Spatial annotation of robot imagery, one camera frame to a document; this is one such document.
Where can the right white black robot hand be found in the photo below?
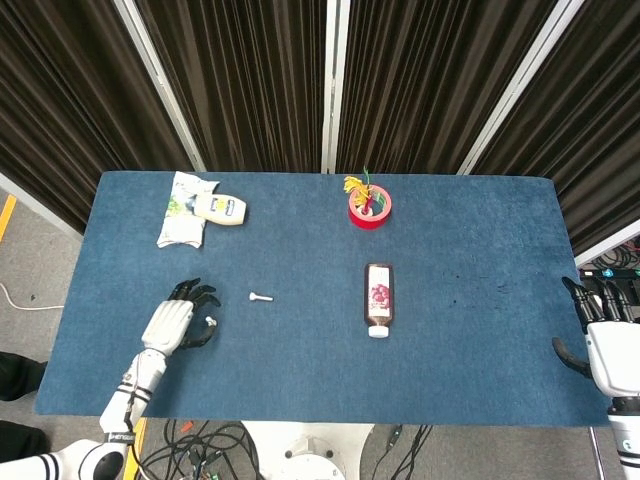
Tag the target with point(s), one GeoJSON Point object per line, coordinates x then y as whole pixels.
{"type": "Point", "coordinates": [615, 355]}

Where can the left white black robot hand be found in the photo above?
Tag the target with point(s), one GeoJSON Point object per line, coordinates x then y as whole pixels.
{"type": "Point", "coordinates": [167, 322]}

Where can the white peg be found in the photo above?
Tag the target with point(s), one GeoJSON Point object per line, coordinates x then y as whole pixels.
{"type": "Point", "coordinates": [261, 297]}
{"type": "Point", "coordinates": [211, 320]}

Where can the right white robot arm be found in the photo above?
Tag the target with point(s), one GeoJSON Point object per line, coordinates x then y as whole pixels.
{"type": "Point", "coordinates": [627, 440]}

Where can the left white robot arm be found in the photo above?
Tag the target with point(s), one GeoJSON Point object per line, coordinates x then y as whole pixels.
{"type": "Point", "coordinates": [130, 395]}

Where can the black power strip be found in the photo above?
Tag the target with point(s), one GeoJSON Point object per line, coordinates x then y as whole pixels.
{"type": "Point", "coordinates": [615, 273]}

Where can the white green snack bag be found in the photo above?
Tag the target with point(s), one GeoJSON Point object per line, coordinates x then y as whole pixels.
{"type": "Point", "coordinates": [182, 227]}

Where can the cream lotion bottle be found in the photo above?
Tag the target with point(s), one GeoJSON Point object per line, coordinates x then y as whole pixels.
{"type": "Point", "coordinates": [222, 209]}

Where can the blue felt table mat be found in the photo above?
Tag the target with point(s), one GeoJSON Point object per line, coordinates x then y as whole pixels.
{"type": "Point", "coordinates": [300, 365]}

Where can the brown bottle white cap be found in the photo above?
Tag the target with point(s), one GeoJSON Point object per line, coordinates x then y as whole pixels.
{"type": "Point", "coordinates": [379, 300]}

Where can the red tape roll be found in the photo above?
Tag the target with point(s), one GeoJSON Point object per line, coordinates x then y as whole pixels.
{"type": "Point", "coordinates": [357, 219]}

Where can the dark brown pleated curtain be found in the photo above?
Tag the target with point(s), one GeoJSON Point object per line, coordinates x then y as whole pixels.
{"type": "Point", "coordinates": [590, 125]}
{"type": "Point", "coordinates": [240, 75]}
{"type": "Point", "coordinates": [65, 100]}
{"type": "Point", "coordinates": [425, 75]}

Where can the yellow artificial flower sprig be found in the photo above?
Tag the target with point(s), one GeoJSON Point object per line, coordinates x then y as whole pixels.
{"type": "Point", "coordinates": [356, 187]}

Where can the white table pedestal base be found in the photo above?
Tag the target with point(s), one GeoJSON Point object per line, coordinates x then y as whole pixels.
{"type": "Point", "coordinates": [310, 450]}

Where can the silver partition frame post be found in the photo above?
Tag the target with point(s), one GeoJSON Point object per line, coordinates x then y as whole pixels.
{"type": "Point", "coordinates": [332, 85]}
{"type": "Point", "coordinates": [160, 85]}
{"type": "Point", "coordinates": [525, 75]}

